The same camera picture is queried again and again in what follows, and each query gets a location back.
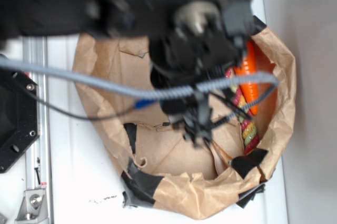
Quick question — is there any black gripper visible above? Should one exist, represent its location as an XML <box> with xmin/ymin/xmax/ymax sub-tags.
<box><xmin>148</xmin><ymin>0</ymin><xmax>266</xmax><ymax>115</ymax></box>

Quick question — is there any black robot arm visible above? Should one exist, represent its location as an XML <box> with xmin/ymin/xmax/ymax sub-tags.
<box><xmin>1</xmin><ymin>0</ymin><xmax>256</xmax><ymax>115</ymax></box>

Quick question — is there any orange plastic carrot toy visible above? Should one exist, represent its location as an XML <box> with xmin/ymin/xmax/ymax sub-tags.
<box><xmin>233</xmin><ymin>41</ymin><xmax>260</xmax><ymax>116</ymax></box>

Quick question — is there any brown paper bag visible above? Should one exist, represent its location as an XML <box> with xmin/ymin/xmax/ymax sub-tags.
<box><xmin>73</xmin><ymin>27</ymin><xmax>296</xmax><ymax>220</ymax></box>

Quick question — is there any grey coiled cable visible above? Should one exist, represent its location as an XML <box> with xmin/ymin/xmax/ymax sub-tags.
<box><xmin>0</xmin><ymin>57</ymin><xmax>280</xmax><ymax>119</ymax></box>

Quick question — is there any multicolour braided rope toy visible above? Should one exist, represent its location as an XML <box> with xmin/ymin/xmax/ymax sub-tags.
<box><xmin>225</xmin><ymin>67</ymin><xmax>260</xmax><ymax>156</ymax></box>

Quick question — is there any thin black cable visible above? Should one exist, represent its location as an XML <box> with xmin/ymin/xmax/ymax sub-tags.
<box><xmin>31</xmin><ymin>92</ymin><xmax>137</xmax><ymax>122</ymax></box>

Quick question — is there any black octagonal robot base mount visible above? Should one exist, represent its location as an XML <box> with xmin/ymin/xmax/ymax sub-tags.
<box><xmin>1</xmin><ymin>69</ymin><xmax>39</xmax><ymax>174</ymax></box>

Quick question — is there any aluminium extrusion rail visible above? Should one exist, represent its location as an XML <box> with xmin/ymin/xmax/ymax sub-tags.
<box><xmin>14</xmin><ymin>36</ymin><xmax>55</xmax><ymax>224</ymax></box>

